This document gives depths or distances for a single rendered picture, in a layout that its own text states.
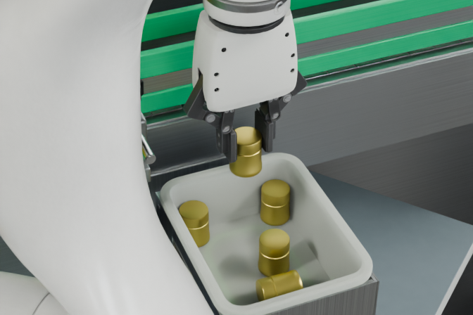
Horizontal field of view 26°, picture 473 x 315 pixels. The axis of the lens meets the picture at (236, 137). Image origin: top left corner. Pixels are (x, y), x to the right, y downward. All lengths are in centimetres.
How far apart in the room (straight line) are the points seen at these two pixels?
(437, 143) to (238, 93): 77
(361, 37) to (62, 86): 77
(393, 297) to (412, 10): 39
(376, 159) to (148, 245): 109
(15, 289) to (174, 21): 59
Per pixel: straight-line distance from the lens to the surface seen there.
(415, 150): 172
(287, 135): 127
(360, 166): 168
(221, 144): 107
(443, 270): 146
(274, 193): 119
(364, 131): 133
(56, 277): 60
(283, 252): 113
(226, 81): 100
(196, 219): 116
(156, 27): 123
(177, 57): 117
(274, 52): 101
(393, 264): 145
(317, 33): 123
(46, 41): 52
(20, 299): 70
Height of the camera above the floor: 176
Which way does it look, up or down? 38 degrees down
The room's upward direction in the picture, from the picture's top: straight up
